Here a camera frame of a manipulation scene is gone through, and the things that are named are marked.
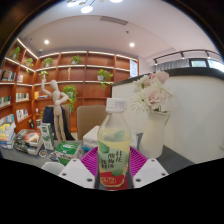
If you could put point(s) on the orange wooden shelf unit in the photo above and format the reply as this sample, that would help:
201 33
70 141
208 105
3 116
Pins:
83 73

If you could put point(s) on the black ceiling track rail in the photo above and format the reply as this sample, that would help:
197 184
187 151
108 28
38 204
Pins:
181 53

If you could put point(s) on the ceiling air vent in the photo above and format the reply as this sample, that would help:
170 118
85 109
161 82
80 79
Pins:
114 20

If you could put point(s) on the white vase with pale flowers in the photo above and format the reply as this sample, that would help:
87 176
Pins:
154 133

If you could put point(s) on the chair with dark jacket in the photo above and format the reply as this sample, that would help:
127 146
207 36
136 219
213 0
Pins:
48 116

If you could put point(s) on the ceiling chandelier with round lamps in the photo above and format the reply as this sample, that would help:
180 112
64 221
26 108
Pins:
86 9

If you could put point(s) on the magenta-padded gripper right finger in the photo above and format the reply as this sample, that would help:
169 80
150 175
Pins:
150 171

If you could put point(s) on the wide green-white carton box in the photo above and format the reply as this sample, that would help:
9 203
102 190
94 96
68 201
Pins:
68 150

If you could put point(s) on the dark book stack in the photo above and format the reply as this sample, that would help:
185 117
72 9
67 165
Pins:
28 140

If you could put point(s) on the round recessed ceiling light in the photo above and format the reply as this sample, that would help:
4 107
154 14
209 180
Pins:
132 44
46 42

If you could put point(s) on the wooden artist mannequin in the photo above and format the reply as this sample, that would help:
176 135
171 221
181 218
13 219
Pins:
57 106

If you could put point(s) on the tan upholstered chair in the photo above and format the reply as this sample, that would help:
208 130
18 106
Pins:
88 120

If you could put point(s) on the grey curtain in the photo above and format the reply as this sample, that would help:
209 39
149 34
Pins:
173 65

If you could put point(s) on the tall green-white drink carton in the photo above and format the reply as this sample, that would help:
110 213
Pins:
46 135

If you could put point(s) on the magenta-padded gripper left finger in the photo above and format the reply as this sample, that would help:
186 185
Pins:
76 173

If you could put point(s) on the yellow-green drink bottle white cap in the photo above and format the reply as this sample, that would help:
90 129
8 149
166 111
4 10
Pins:
114 150

